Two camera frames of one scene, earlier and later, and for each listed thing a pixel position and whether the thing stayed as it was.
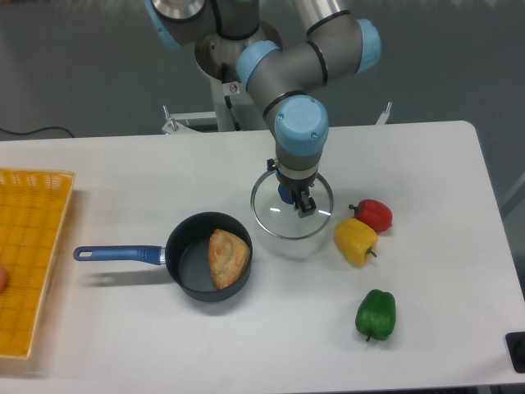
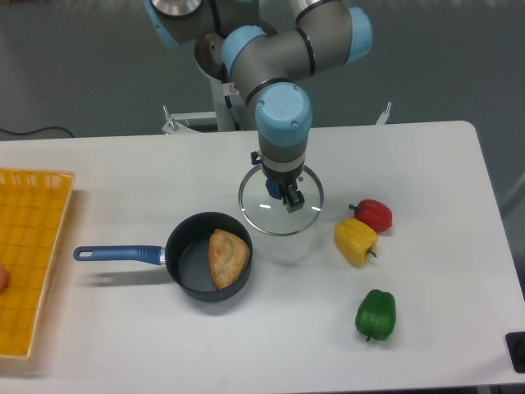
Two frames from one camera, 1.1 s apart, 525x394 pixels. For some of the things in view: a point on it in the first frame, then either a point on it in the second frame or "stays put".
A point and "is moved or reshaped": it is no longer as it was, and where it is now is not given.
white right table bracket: (385, 115) stays put
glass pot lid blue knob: (281, 220) is moved or reshaped
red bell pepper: (375, 212) stays put
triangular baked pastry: (228, 254) stays put
